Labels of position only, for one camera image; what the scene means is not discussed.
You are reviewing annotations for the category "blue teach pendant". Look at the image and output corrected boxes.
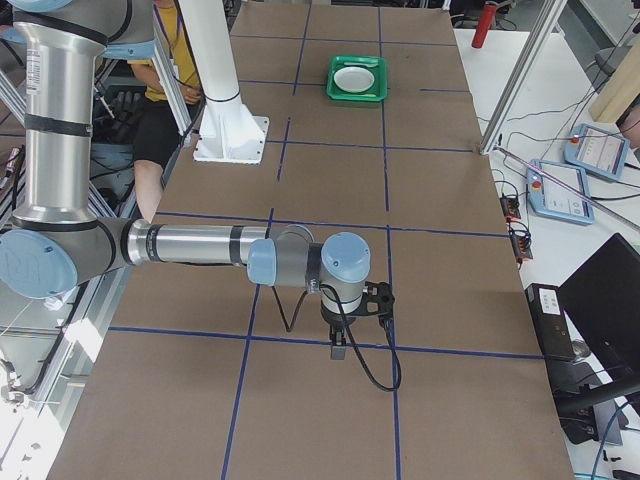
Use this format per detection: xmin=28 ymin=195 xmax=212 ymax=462
xmin=527 ymin=159 xmax=595 ymax=225
xmin=564 ymin=124 xmax=630 ymax=181

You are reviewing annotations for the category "near blue teach pendant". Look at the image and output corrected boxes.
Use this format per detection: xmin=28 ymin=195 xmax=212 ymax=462
xmin=527 ymin=159 xmax=595 ymax=225

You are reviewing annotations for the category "black camera cable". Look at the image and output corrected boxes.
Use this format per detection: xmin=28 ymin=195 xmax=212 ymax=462
xmin=272 ymin=282 xmax=403 ymax=393

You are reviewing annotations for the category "black computer monitor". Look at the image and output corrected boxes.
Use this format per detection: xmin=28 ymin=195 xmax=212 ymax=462
xmin=559 ymin=233 xmax=640 ymax=380

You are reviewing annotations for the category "red cylinder bottle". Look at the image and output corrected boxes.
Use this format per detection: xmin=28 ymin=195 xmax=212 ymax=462
xmin=471 ymin=1 xmax=498 ymax=49

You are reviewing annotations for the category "black desktop box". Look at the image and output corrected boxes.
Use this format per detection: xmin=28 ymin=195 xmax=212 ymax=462
xmin=525 ymin=283 xmax=575 ymax=362

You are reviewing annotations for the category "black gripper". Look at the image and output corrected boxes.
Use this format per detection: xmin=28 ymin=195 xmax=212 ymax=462
xmin=321 ymin=304 xmax=356 ymax=360

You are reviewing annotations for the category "white round plate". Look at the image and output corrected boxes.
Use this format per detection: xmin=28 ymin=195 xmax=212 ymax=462
xmin=333 ymin=66 xmax=375 ymax=93

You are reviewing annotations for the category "orange black connector strip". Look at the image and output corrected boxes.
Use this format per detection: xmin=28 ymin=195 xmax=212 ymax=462
xmin=499 ymin=194 xmax=533 ymax=265

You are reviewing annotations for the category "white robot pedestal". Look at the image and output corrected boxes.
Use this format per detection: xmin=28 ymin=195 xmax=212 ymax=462
xmin=179 ymin=0 xmax=269 ymax=165

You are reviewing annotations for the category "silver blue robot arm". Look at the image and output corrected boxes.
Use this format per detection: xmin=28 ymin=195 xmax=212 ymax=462
xmin=1 ymin=1 xmax=371 ymax=359

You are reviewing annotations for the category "aluminium frame post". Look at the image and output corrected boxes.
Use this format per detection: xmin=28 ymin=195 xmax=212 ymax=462
xmin=479 ymin=0 xmax=567 ymax=155

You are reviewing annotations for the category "person in yellow shirt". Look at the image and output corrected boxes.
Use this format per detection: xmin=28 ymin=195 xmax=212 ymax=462
xmin=130 ymin=1 xmax=201 ymax=222

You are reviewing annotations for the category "green plastic tray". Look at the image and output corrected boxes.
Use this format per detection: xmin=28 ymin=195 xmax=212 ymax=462
xmin=326 ymin=55 xmax=388 ymax=102

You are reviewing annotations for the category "far blue teach pendant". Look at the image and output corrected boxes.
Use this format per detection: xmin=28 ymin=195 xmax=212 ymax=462
xmin=564 ymin=124 xmax=630 ymax=181

